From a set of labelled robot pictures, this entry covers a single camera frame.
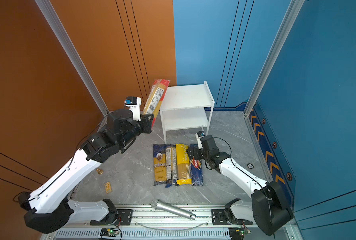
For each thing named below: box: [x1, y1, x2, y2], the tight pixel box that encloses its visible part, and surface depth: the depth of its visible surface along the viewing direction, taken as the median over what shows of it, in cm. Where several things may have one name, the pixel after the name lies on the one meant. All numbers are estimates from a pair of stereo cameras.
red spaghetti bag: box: [143, 79, 171, 128], surface depth 67 cm
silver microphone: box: [151, 199, 196, 221], surface depth 76 cm
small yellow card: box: [104, 181, 112, 194], surface depth 84 cm
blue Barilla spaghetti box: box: [189, 144, 204, 187], surface depth 86 cm
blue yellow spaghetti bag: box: [153, 144, 167, 183], surface depth 91 cm
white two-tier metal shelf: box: [160, 80, 215, 144], surface depth 87 cm
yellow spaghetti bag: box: [175, 144, 192, 186], surface depth 89 cm
